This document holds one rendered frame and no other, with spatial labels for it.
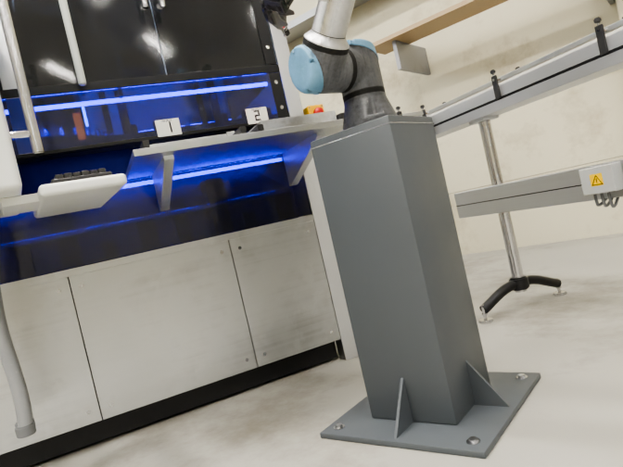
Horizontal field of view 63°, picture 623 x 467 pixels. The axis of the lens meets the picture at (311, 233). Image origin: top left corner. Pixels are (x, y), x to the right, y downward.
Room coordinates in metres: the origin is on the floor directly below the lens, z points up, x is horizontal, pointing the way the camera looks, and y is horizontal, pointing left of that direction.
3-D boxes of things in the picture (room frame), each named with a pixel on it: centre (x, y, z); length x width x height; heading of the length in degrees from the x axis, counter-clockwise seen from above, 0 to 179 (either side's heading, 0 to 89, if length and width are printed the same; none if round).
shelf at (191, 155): (1.76, 0.20, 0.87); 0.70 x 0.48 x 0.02; 113
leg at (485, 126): (2.21, -0.84, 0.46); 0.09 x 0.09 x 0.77; 23
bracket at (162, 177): (1.65, 0.42, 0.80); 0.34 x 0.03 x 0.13; 23
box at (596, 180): (1.69, -0.98, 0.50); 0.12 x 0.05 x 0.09; 23
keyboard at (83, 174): (1.43, 0.62, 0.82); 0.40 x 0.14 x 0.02; 31
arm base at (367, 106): (1.40, -0.22, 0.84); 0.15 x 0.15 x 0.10
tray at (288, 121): (1.78, 0.02, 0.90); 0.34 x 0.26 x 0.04; 23
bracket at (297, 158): (1.85, -0.04, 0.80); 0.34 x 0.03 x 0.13; 23
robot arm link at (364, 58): (1.39, -0.22, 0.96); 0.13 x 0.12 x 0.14; 127
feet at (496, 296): (2.21, -0.84, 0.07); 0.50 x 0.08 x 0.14; 113
